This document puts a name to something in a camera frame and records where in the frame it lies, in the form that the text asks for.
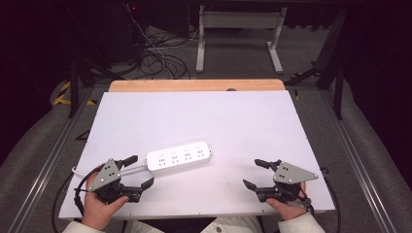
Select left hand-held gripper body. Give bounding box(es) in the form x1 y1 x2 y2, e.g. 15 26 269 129
87 157 144 205

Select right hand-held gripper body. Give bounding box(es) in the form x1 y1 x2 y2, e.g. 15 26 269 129
257 159 320 209

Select white power strip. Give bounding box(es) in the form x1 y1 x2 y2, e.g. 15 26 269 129
145 140 214 174

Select person's right hand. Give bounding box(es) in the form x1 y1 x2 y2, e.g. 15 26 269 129
265 182 314 222

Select person's left hand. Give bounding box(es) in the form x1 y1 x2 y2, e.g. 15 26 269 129
81 172 130 232

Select person's white jacket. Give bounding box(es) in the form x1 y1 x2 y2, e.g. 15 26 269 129
124 215 264 233

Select black metal stand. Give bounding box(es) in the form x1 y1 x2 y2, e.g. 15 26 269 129
67 57 126 119
284 9 348 121

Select yellow black hazard tape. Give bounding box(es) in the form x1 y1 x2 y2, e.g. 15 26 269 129
52 80 98 107

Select wooden table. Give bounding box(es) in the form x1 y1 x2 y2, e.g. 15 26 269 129
108 79 287 93

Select white power strip cable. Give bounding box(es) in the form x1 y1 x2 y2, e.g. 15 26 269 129
71 163 149 178

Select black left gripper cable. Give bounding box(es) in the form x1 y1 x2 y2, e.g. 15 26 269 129
51 164 105 233

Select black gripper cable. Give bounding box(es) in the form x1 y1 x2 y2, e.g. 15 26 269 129
51 164 105 233
320 166 342 233

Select black table bracket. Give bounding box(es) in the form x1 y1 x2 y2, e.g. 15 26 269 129
75 128 92 142

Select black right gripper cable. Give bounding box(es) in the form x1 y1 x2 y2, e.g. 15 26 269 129
320 166 342 233

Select aluminium floor rail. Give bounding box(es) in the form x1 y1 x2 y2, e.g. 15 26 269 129
5 86 95 233
320 90 398 233

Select tangle of black floor cables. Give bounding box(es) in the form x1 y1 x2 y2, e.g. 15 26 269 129
138 25 192 81

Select white floor cable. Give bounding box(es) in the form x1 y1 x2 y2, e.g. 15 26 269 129
125 4 177 80

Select grey metal desk frame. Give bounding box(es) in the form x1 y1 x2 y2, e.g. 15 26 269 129
195 4 289 75

